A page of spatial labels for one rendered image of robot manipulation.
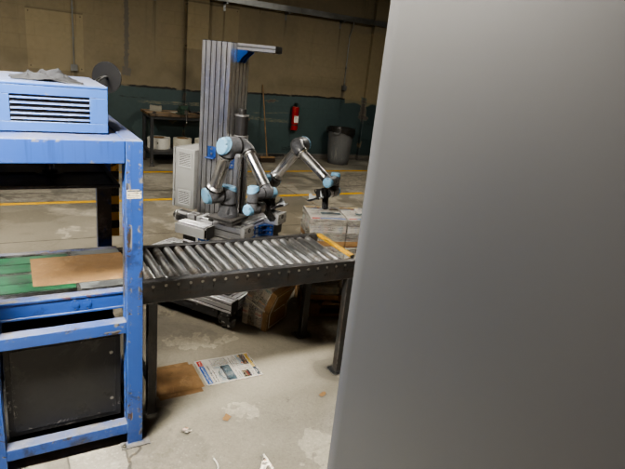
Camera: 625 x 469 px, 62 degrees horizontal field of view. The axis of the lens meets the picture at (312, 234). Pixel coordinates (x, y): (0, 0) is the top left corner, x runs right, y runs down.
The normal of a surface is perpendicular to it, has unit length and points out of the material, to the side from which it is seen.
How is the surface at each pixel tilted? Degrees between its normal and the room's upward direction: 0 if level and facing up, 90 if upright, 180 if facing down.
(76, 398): 90
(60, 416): 90
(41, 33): 90
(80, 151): 90
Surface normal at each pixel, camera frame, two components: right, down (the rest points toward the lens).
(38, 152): 0.48, 0.32
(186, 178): -0.44, 0.23
